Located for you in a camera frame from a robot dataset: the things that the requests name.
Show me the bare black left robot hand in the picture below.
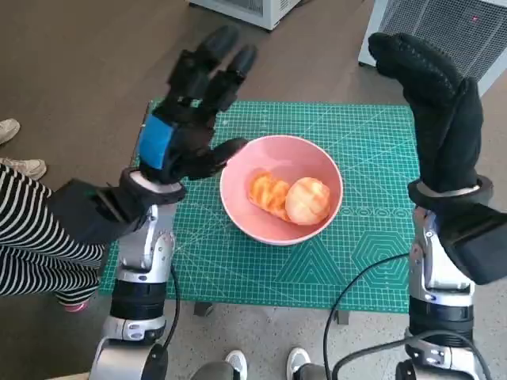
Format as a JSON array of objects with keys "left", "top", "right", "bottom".
[{"left": 136, "top": 25, "right": 258, "bottom": 185}]

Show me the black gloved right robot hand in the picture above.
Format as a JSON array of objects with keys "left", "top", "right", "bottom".
[{"left": 368, "top": 32, "right": 485, "bottom": 195}]

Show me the pink bowl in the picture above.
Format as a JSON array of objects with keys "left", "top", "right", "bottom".
[{"left": 219, "top": 135, "right": 344, "bottom": 247}]

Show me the rectangular toy bread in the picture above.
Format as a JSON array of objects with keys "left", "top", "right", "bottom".
[{"left": 248, "top": 170, "right": 292, "bottom": 222}]

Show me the round toy bread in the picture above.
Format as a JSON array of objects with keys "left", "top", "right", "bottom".
[{"left": 284, "top": 177, "right": 332, "bottom": 226}]

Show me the white cabinet with mesh panel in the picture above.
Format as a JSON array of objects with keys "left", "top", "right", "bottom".
[{"left": 358, "top": 0, "right": 507, "bottom": 96}]

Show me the green cutting mat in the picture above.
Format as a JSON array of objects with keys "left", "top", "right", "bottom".
[{"left": 98, "top": 101, "right": 417, "bottom": 314}]

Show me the white cabinet with vents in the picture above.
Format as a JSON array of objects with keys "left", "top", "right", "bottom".
[{"left": 189, "top": 0, "right": 308, "bottom": 32}]

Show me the person's beige shoe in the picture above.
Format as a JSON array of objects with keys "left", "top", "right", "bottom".
[{"left": 0, "top": 158, "right": 48, "bottom": 181}]

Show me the person's white shoe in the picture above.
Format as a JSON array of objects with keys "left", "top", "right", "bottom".
[{"left": 0, "top": 117, "right": 21, "bottom": 146}]

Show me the person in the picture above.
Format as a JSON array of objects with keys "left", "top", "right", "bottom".
[{"left": 0, "top": 164, "right": 105, "bottom": 306}]

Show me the person's pink shoe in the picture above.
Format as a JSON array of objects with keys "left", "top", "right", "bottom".
[{"left": 63, "top": 298, "right": 90, "bottom": 314}]

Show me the white sneaker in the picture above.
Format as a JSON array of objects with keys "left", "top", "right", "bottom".
[
  {"left": 224, "top": 348, "right": 249, "bottom": 380},
  {"left": 287, "top": 348, "right": 313, "bottom": 380}
]

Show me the dark grey leg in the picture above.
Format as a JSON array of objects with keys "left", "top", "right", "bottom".
[{"left": 295, "top": 363, "right": 330, "bottom": 380}]

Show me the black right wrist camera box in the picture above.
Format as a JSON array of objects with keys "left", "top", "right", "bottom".
[{"left": 437, "top": 203, "right": 507, "bottom": 286}]

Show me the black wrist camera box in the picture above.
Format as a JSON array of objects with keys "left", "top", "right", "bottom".
[
  {"left": 437, "top": 203, "right": 507, "bottom": 286},
  {"left": 46, "top": 178, "right": 151, "bottom": 245}
]

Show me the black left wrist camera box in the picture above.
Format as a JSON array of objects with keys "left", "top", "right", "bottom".
[{"left": 46, "top": 178, "right": 151, "bottom": 245}]

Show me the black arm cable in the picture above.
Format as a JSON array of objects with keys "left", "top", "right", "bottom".
[{"left": 160, "top": 263, "right": 182, "bottom": 352}]

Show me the long black cable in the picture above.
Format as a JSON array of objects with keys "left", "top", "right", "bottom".
[{"left": 322, "top": 253, "right": 411, "bottom": 380}]

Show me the looped black cable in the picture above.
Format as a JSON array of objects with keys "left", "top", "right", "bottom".
[{"left": 332, "top": 330, "right": 492, "bottom": 380}]

